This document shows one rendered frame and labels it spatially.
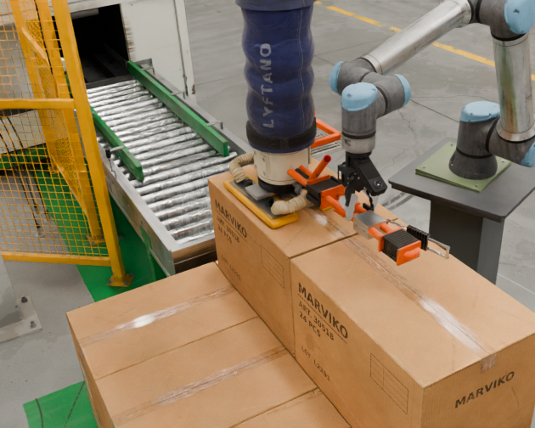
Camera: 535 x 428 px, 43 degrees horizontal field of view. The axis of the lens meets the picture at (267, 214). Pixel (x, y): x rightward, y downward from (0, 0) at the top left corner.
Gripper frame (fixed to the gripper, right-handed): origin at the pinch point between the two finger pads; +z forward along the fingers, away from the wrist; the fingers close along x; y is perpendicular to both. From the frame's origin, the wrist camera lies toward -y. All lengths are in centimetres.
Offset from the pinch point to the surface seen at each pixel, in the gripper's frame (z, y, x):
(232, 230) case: 26, 52, 19
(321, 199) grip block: -0.2, 13.7, 5.0
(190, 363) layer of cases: 53, 26, 49
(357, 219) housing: -0.9, -2.6, 3.4
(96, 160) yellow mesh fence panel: 36, 157, 39
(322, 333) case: 29.1, -7.9, 19.3
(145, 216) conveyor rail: 48, 115, 32
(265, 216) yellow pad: 10.9, 31.0, 15.3
